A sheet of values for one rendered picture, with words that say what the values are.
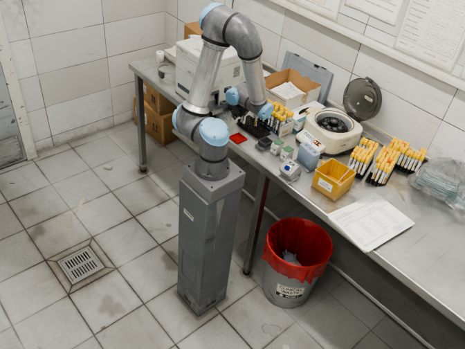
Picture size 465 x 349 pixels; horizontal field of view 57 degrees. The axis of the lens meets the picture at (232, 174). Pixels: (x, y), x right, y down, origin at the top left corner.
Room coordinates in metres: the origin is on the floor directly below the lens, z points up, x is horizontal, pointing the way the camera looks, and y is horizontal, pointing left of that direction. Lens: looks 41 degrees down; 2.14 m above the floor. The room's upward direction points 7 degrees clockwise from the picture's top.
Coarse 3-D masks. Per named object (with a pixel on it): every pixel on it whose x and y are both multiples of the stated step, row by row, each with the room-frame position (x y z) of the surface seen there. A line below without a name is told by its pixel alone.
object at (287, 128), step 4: (264, 120) 1.89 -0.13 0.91; (272, 120) 1.85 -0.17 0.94; (292, 120) 1.87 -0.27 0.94; (264, 124) 1.90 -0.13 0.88; (268, 124) 1.86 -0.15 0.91; (284, 124) 1.83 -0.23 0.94; (288, 124) 1.84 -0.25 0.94; (292, 124) 1.86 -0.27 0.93; (268, 128) 1.87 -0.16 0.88; (272, 128) 1.87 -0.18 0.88; (280, 128) 1.80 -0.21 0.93; (284, 128) 1.82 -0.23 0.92; (288, 128) 1.84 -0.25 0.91; (292, 128) 1.87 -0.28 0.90; (280, 132) 1.81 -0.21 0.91; (284, 132) 1.83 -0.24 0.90; (288, 132) 1.85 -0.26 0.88; (280, 136) 1.81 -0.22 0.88
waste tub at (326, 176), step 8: (328, 160) 1.54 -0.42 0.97; (336, 160) 1.55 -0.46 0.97; (320, 168) 1.49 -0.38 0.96; (328, 168) 1.55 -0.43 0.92; (336, 168) 1.53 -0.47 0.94; (344, 168) 1.51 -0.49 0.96; (320, 176) 1.44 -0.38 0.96; (328, 176) 1.54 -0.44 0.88; (336, 176) 1.53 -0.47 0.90; (344, 176) 1.51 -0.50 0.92; (352, 176) 1.45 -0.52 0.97; (312, 184) 1.46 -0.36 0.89; (320, 184) 1.43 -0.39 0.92; (328, 184) 1.41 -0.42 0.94; (336, 184) 1.39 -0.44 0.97; (344, 184) 1.41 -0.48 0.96; (320, 192) 1.43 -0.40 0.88; (328, 192) 1.40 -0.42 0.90; (336, 192) 1.38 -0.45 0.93; (344, 192) 1.43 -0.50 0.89
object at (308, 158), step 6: (300, 144) 1.63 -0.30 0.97; (306, 144) 1.64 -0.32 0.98; (300, 150) 1.63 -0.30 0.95; (306, 150) 1.60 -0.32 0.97; (312, 150) 1.60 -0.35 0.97; (300, 156) 1.62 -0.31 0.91; (306, 156) 1.59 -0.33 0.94; (312, 156) 1.56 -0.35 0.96; (318, 156) 1.58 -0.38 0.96; (300, 162) 1.61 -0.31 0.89; (306, 162) 1.59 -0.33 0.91; (312, 162) 1.56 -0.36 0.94; (306, 168) 1.57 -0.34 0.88; (312, 168) 1.57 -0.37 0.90
